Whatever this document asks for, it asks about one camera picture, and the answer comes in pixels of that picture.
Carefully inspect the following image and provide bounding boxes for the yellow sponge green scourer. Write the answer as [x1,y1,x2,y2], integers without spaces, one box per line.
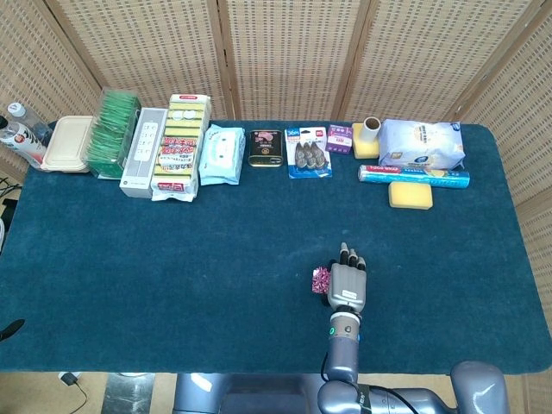
[387,180,434,210]

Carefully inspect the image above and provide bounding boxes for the blue cling wrap roll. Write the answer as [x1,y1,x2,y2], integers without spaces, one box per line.
[357,164,471,190]

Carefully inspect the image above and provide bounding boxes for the teal table mat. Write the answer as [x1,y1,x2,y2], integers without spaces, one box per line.
[0,119,552,374]

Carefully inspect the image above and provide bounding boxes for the white bottle red label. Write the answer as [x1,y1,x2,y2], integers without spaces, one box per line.
[0,115,47,169]

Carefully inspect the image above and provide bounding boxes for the black gold luncheon meat can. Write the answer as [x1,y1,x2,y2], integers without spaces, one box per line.
[248,129,285,168]

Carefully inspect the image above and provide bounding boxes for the beige lunch container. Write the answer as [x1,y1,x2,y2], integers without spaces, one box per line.
[41,115,95,173]

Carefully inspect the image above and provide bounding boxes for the black cable bundle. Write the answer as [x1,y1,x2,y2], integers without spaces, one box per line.
[0,177,22,225]

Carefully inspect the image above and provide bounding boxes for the light blue wet wipes pack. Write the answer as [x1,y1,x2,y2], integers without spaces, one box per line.
[198,123,247,186]

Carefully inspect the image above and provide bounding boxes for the grey robot torso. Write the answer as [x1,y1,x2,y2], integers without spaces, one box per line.
[172,373,323,414]

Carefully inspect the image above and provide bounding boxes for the clear bottle white cap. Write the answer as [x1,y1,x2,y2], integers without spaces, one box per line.
[7,102,53,147]

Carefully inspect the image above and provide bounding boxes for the wicker folding screen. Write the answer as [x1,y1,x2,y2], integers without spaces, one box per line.
[0,0,552,414]

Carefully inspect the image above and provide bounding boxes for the white power strip box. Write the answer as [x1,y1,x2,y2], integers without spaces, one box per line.
[119,107,168,198]

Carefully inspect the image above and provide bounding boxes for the white paper roll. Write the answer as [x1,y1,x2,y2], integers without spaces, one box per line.
[363,116,383,145]

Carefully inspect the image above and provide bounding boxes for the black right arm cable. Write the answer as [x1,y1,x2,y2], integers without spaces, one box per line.
[319,352,417,414]

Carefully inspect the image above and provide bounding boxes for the small purple box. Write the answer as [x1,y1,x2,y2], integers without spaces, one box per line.
[325,123,354,155]

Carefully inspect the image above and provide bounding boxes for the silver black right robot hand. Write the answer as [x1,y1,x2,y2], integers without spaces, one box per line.
[321,241,368,312]

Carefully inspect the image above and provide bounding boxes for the clear box green tea bags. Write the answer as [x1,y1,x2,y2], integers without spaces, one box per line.
[85,87,142,179]

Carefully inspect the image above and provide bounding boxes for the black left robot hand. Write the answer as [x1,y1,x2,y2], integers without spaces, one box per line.
[0,317,27,342]

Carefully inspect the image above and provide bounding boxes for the blue correction tape blister pack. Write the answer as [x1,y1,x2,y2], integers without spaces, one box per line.
[285,127,334,179]

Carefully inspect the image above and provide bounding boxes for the shiny metal table leg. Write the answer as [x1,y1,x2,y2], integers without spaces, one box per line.
[104,373,155,414]

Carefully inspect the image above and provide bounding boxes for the pink patterned square packet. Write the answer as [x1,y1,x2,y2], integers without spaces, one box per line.
[312,267,332,296]

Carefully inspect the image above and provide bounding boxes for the large white tissue pack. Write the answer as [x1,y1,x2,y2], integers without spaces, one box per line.
[378,119,467,171]

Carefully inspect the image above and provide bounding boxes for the yellow sponge multipack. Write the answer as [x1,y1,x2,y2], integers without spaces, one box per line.
[150,93,212,203]

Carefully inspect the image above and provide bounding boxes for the black charger plug with cable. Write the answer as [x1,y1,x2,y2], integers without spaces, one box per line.
[59,372,90,405]

